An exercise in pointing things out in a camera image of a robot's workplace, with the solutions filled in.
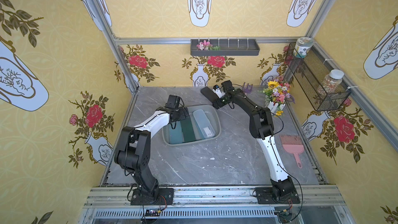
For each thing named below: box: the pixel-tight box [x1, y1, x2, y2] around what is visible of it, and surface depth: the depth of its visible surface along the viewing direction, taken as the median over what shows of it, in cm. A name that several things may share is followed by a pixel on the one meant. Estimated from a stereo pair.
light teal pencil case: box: [169, 120, 183, 145], surface depth 97 cm
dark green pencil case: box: [180, 117, 197, 143], surface depth 97 cm
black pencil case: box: [200, 86, 220, 103], surface depth 119 cm
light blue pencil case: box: [192, 109, 210, 139], surface depth 99 cm
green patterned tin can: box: [292, 36, 315, 59], surface depth 87 cm
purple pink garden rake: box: [242, 81, 254, 96], surface depth 123 cm
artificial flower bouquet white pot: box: [262, 75, 295, 117], surface depth 98 cm
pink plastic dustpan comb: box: [279, 134, 305, 169], surface depth 92 cm
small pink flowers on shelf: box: [196, 39, 221, 51], surface depth 89 cm
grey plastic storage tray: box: [161, 104, 222, 147], surface depth 97 cm
